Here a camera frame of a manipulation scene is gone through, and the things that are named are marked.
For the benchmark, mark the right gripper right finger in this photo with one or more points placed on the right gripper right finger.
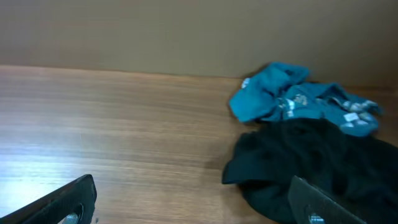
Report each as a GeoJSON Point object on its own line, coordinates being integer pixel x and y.
{"type": "Point", "coordinates": [310, 205]}

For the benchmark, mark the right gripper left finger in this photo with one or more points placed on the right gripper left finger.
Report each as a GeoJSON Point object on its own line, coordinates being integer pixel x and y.
{"type": "Point", "coordinates": [72, 203]}

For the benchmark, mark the black mesh garment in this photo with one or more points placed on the black mesh garment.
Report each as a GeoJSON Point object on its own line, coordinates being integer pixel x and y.
{"type": "Point", "coordinates": [360, 170]}

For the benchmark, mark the blue patterned garment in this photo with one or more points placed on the blue patterned garment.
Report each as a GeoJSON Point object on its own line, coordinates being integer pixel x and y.
{"type": "Point", "coordinates": [280, 91]}

